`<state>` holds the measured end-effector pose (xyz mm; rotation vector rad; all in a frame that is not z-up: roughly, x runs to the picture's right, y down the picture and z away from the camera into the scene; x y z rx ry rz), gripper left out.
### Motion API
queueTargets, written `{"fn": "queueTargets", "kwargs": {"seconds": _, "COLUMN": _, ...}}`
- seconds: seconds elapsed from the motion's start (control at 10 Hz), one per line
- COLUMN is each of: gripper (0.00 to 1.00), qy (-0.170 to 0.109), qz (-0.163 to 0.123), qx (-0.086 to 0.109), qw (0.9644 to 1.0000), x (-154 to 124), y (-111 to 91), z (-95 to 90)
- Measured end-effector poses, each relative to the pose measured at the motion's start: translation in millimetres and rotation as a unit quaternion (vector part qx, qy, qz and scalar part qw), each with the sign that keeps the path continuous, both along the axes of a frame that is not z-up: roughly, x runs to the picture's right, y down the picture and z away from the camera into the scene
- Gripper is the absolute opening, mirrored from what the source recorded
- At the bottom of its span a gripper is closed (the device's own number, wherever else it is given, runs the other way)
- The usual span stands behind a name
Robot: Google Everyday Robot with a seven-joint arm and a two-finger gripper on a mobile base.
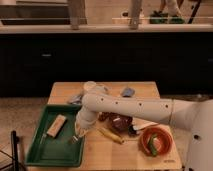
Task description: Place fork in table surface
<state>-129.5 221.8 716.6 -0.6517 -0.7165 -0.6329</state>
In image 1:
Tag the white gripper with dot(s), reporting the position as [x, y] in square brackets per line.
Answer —
[84, 122]

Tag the silver fork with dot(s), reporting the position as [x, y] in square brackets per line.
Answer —
[74, 139]

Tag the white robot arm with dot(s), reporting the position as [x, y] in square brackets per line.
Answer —
[196, 117]

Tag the wooden block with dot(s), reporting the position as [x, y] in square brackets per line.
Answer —
[56, 125]

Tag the grey crumpled foil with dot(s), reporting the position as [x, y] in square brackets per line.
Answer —
[75, 99]

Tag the silver utensil in tray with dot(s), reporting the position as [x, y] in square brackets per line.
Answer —
[43, 137]

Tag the green plastic tray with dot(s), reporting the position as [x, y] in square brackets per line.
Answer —
[56, 151]

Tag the clear plastic cup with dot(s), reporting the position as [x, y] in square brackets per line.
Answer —
[93, 86]

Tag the green vegetable in bowl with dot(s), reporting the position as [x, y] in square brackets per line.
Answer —
[151, 146]

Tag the orange bowl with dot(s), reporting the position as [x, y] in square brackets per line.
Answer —
[163, 141]

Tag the black chair frame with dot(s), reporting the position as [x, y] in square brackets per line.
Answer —
[15, 164]

